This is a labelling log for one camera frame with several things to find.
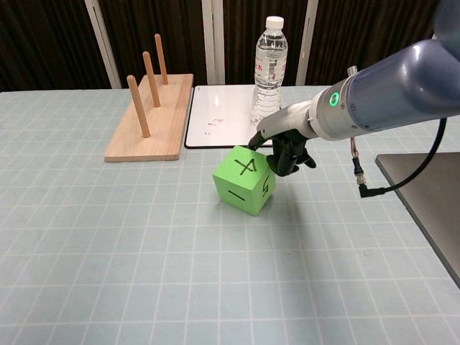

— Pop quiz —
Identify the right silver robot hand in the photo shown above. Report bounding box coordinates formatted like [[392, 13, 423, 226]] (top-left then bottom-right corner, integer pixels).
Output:
[[247, 101, 318, 178]]

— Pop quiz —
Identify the green cube with numbers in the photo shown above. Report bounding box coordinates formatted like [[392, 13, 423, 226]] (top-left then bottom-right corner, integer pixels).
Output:
[[212, 144, 277, 217]]

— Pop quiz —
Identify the light green gridded cutting mat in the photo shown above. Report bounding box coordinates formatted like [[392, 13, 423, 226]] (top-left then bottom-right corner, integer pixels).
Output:
[[0, 85, 460, 345]]

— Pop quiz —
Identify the clear plastic water bottle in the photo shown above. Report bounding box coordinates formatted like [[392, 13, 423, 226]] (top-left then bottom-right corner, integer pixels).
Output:
[[250, 16, 289, 126]]

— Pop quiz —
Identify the white dry-erase board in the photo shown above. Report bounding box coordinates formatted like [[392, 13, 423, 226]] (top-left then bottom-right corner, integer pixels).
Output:
[[184, 85, 274, 150]]

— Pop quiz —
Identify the wooden board with three pegs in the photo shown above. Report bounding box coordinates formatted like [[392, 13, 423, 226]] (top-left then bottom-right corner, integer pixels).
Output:
[[103, 33, 194, 162]]

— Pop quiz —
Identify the grey closed laptop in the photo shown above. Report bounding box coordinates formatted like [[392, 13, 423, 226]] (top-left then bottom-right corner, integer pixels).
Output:
[[374, 152, 460, 288]]

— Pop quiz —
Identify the white partition frame post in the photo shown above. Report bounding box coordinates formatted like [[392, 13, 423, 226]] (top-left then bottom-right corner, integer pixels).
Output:
[[84, 0, 122, 89], [295, 0, 320, 86], [201, 0, 226, 86]]

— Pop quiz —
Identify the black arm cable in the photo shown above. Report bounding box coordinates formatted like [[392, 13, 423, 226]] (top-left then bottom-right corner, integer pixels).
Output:
[[350, 116, 449, 198]]

